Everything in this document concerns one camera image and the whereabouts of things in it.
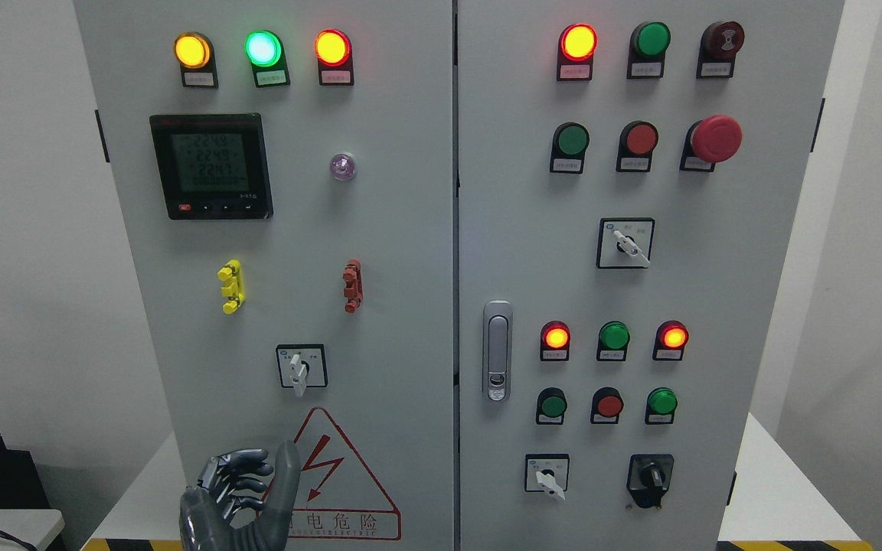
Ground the green indicator top right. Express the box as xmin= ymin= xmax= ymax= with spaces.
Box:
xmin=626 ymin=21 xmax=671 ymax=80

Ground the red electrical hazard warning sticker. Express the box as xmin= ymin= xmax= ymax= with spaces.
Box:
xmin=289 ymin=407 xmax=401 ymax=541

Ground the lit red indicator lower right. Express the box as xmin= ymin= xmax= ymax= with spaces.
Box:
xmin=652 ymin=320 xmax=689 ymax=360

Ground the red push button upper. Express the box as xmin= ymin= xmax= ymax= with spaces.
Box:
xmin=616 ymin=121 xmax=658 ymax=172

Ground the black knob selector switch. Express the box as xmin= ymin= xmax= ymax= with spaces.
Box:
xmin=626 ymin=454 xmax=675 ymax=509

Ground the lit red indicator top right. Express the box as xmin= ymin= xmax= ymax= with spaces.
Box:
xmin=557 ymin=22 xmax=598 ymax=83

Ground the grey cabinet door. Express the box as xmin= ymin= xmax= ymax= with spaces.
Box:
xmin=74 ymin=1 xmax=456 ymax=550
xmin=458 ymin=1 xmax=843 ymax=550

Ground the left grey cabinet door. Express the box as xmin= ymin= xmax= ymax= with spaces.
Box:
xmin=74 ymin=1 xmax=456 ymax=550

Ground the red push button lower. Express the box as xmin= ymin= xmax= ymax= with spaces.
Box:
xmin=590 ymin=386 xmax=624 ymax=425

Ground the lit green indicator light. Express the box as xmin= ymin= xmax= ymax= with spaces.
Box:
xmin=244 ymin=29 xmax=290 ymax=88

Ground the lit red indicator light left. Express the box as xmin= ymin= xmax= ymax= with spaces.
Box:
xmin=314 ymin=28 xmax=354 ymax=86

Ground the right grey cabinet door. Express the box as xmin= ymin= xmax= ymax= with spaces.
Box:
xmin=458 ymin=1 xmax=843 ymax=550

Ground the green indicator lower middle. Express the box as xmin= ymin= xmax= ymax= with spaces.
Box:
xmin=597 ymin=321 xmax=630 ymax=362

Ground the green push button lower left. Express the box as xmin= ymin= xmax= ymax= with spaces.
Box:
xmin=535 ymin=387 xmax=568 ymax=425

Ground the green push button upper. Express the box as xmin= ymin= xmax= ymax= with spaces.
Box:
xmin=549 ymin=122 xmax=590 ymax=174

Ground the black digital power meter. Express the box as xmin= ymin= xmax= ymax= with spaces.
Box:
xmin=149 ymin=112 xmax=273 ymax=220

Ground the silver cabinet door handle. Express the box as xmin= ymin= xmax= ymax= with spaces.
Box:
xmin=482 ymin=300 xmax=512 ymax=402

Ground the white rotary selector switch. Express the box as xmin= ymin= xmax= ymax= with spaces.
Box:
xmin=524 ymin=453 xmax=570 ymax=502
xmin=276 ymin=343 xmax=328 ymax=398

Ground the dark red buzzer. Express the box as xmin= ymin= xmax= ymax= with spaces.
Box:
xmin=696 ymin=21 xmax=745 ymax=80

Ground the yellow indicator light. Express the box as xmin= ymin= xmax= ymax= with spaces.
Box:
xmin=174 ymin=32 xmax=218 ymax=90

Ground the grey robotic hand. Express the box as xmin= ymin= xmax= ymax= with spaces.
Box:
xmin=179 ymin=440 xmax=301 ymax=550

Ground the green push button lower right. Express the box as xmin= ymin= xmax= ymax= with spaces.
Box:
xmin=644 ymin=387 xmax=678 ymax=425

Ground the small clear purple lamp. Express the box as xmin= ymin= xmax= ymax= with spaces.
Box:
xmin=329 ymin=152 xmax=358 ymax=181

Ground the red emergency stop button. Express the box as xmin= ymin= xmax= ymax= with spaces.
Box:
xmin=679 ymin=114 xmax=744 ymax=172

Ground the lit red indicator lower left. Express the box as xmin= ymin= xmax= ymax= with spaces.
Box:
xmin=540 ymin=321 xmax=570 ymax=360

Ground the upper right rotary selector switch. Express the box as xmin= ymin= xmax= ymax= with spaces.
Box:
xmin=597 ymin=217 xmax=655 ymax=269

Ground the green push button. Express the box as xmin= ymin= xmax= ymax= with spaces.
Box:
xmin=644 ymin=387 xmax=678 ymax=425
xmin=535 ymin=387 xmax=568 ymax=425
xmin=549 ymin=122 xmax=590 ymax=174

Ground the red push button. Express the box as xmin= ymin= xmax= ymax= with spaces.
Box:
xmin=590 ymin=386 xmax=624 ymax=425
xmin=616 ymin=121 xmax=658 ymax=172

